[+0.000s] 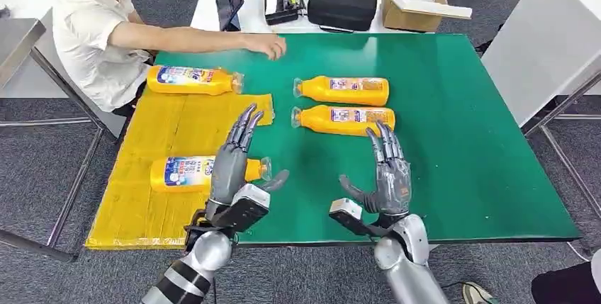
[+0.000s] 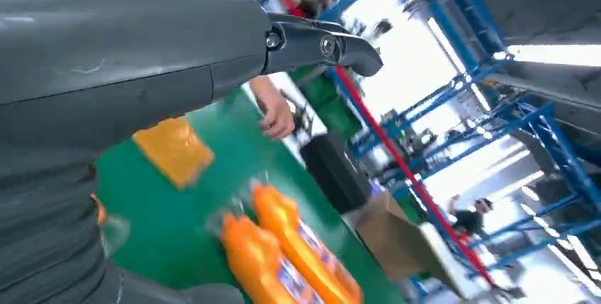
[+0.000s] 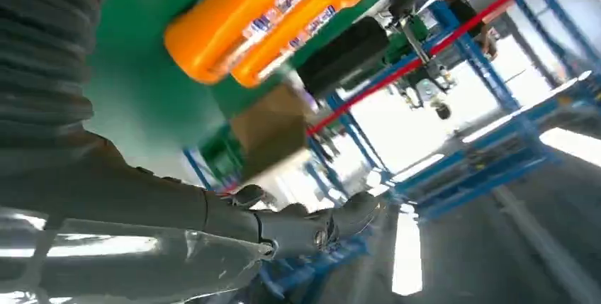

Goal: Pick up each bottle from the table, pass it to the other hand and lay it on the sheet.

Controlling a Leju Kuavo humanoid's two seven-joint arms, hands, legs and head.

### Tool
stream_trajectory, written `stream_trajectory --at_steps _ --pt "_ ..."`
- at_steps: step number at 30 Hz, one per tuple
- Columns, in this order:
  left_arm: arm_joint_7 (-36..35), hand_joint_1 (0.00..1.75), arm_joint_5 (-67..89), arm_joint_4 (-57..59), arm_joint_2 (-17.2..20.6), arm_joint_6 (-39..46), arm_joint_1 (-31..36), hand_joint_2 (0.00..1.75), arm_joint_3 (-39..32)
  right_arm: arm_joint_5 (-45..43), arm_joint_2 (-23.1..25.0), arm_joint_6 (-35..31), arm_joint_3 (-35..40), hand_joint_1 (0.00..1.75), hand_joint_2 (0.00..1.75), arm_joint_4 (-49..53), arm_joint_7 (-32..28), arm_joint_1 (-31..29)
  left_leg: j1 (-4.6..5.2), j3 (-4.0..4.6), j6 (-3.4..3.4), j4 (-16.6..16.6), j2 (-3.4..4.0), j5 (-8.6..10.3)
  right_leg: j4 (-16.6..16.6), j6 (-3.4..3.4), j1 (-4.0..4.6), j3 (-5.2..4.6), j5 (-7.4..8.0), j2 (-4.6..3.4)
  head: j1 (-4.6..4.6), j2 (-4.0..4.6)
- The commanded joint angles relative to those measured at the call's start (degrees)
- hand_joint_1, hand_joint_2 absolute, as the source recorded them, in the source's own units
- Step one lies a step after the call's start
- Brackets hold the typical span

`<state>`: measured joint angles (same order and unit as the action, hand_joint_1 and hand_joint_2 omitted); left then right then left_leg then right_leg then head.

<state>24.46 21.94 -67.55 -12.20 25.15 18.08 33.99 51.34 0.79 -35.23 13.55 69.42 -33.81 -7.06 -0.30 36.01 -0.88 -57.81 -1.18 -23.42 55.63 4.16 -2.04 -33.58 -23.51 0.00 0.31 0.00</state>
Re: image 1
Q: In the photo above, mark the person's hand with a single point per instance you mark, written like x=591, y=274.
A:
x=267, y=44

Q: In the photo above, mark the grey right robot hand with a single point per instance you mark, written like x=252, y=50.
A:
x=392, y=184

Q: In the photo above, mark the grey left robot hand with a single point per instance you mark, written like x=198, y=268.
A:
x=227, y=175

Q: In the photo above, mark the orange drink bottle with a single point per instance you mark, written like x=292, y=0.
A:
x=173, y=175
x=319, y=123
x=319, y=93
x=188, y=88

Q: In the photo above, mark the black label printer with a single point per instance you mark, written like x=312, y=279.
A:
x=281, y=8

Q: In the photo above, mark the black tablet on stand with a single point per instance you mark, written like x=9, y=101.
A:
x=229, y=1

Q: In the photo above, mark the green table mat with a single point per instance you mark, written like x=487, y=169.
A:
x=446, y=151

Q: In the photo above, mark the black carrying case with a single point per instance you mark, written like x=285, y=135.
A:
x=343, y=6

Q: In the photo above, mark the yellow sheet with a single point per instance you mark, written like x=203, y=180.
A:
x=141, y=212

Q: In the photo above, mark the person's shoe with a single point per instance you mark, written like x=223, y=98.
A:
x=474, y=294

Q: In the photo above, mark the brown cardboard box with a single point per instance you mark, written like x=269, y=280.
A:
x=408, y=22

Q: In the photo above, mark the white flat board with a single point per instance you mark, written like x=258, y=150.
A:
x=441, y=9

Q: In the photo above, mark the seated person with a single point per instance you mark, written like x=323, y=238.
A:
x=89, y=43

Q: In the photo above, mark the black rounded object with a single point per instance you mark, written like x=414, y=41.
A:
x=563, y=285

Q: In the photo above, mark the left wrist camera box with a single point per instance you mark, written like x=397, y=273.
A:
x=249, y=201

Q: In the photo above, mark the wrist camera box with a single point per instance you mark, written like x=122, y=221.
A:
x=345, y=210
x=249, y=201

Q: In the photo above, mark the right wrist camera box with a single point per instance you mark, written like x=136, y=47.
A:
x=345, y=210

